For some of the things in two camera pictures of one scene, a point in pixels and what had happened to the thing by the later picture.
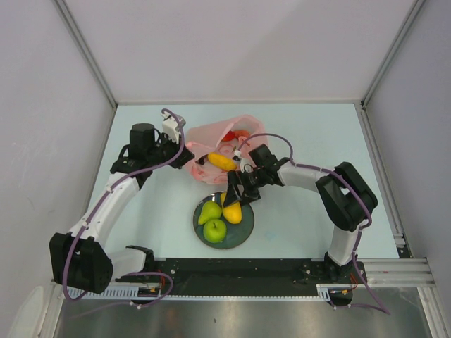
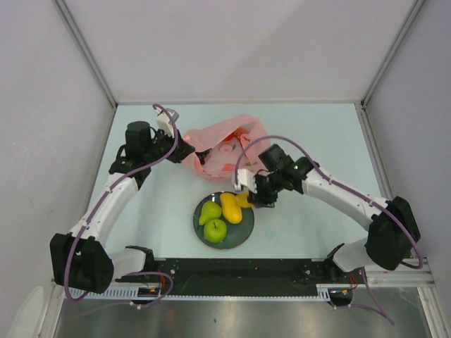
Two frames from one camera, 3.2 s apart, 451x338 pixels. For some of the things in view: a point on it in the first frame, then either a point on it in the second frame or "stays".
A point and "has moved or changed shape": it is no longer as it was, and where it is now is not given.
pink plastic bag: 229,137 stays
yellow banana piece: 222,161 has moved or changed shape
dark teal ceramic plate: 235,233 stays
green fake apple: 215,231 stays
